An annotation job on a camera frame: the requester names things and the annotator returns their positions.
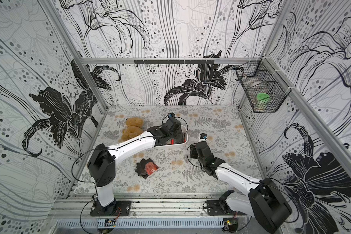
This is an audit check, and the pink label black tea bag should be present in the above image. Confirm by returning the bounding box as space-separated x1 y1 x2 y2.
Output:
144 162 159 176

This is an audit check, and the orange label black tea bag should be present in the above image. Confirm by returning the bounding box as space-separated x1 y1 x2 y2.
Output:
135 159 153 179

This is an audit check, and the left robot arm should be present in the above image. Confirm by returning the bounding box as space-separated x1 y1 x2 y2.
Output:
87 117 188 208

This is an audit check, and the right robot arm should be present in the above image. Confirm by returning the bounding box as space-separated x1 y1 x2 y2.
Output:
186 141 293 234

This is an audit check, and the white plastic storage box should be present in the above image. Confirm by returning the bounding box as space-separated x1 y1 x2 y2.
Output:
156 125 189 149

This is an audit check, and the brown teddy bear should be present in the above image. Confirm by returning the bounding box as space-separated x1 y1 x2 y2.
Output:
121 117 144 141

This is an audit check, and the green lid cup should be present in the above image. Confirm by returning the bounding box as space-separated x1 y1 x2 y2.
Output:
256 93 271 111

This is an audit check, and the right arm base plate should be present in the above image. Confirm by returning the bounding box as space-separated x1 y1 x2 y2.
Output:
205 200 236 216

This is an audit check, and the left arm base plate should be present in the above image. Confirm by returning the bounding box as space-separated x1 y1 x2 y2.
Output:
90 200 131 217

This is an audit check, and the black wire basket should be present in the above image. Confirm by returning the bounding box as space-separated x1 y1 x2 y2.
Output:
235 60 287 113

